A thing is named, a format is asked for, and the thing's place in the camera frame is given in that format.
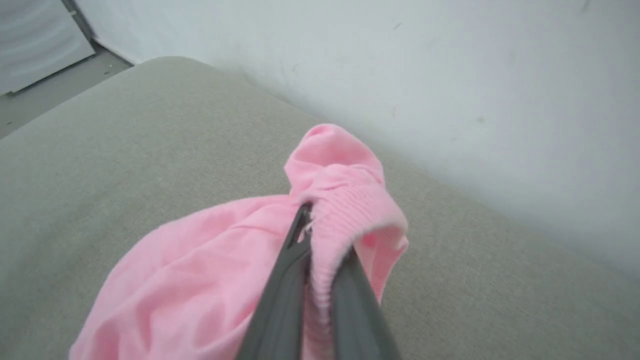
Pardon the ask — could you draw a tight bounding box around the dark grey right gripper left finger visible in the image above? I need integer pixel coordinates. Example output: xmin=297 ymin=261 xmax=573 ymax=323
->
xmin=237 ymin=202 xmax=313 ymax=360

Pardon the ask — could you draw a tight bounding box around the pink garment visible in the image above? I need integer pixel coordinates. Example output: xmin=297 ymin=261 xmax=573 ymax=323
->
xmin=69 ymin=123 xmax=410 ymax=360

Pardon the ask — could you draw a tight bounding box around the white appliance panel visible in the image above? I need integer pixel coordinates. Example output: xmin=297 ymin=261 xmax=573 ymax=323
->
xmin=0 ymin=0 xmax=96 ymax=96

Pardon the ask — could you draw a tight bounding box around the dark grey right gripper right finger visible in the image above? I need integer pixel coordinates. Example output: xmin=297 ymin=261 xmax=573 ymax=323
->
xmin=332 ymin=247 xmax=401 ymax=360

